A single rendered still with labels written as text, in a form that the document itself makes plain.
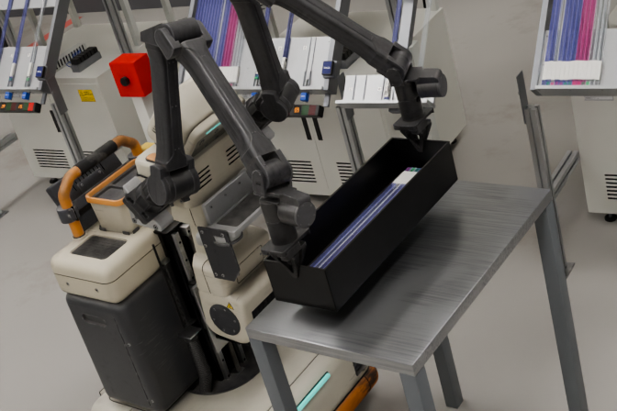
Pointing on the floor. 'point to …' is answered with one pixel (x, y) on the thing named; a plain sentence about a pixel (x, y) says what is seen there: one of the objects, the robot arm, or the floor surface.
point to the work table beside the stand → (427, 297)
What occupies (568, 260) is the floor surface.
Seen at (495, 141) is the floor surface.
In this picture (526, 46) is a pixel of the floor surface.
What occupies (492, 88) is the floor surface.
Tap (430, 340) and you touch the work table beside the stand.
